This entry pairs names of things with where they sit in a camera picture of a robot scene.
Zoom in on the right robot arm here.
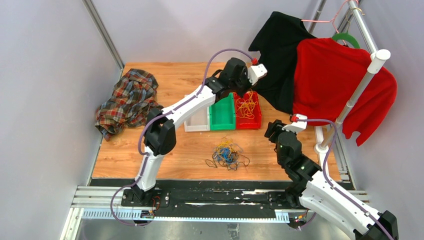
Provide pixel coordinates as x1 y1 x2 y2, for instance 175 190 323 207
264 118 399 240

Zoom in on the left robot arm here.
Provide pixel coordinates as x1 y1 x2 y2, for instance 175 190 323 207
125 57 267 207

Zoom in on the red plastic bin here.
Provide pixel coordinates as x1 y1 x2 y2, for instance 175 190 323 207
233 91 262 130

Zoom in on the green plastic bin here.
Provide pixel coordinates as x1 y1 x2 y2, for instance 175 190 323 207
209 93 236 131

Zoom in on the black t-shirt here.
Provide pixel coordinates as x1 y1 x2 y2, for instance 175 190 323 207
248 11 315 114

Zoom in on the white plastic bin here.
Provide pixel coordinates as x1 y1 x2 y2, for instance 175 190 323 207
184 106 211 132

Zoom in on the red t-shirt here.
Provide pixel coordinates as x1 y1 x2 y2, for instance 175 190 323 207
292 38 397 146

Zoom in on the pink hanger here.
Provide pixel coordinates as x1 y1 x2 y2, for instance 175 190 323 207
301 0 365 34

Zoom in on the green hanger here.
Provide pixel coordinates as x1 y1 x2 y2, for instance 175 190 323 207
331 32 361 49

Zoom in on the plaid shirt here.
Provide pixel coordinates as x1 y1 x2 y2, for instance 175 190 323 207
94 68 164 141

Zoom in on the white clothes rack pole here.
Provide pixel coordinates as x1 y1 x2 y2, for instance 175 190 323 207
315 49 391 151

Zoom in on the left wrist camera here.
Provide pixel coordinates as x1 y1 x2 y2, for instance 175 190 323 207
247 63 268 86

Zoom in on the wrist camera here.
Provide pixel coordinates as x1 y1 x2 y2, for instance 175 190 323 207
247 63 268 86
282 113 308 134

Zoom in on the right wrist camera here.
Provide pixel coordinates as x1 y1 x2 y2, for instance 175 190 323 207
282 113 308 134

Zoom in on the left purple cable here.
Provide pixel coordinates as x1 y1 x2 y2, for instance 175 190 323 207
109 48 259 228

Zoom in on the purple cable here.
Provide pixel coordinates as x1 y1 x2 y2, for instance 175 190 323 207
290 114 395 240
109 48 259 228

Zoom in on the brown cable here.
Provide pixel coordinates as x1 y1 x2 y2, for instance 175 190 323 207
205 150 251 172

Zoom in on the blue cable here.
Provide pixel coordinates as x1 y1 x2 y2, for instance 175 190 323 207
215 147 238 165

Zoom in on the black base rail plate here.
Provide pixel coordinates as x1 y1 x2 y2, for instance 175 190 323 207
89 178 319 220

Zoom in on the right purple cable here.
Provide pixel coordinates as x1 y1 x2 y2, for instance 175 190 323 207
290 114 395 240

